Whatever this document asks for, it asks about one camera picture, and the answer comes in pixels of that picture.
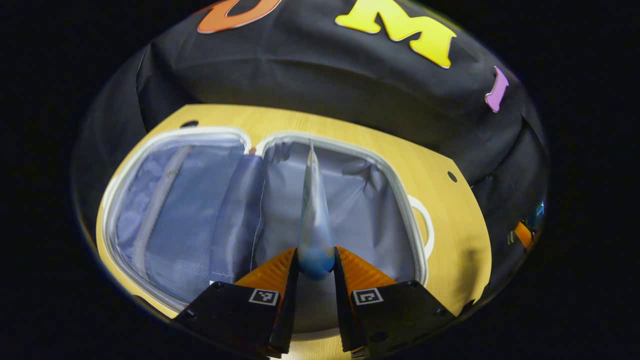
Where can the white suitcase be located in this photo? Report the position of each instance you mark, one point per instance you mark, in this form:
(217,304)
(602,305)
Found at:
(175,210)

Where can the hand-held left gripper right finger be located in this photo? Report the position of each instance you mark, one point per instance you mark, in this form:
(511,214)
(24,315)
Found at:
(342,310)

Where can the white and blue tube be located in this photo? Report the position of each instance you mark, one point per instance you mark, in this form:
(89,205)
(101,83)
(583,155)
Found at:
(315,225)

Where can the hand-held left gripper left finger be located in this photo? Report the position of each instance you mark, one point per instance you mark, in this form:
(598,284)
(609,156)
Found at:
(289,310)

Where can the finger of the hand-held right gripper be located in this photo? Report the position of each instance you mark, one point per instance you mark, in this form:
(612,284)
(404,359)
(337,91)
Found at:
(523,234)

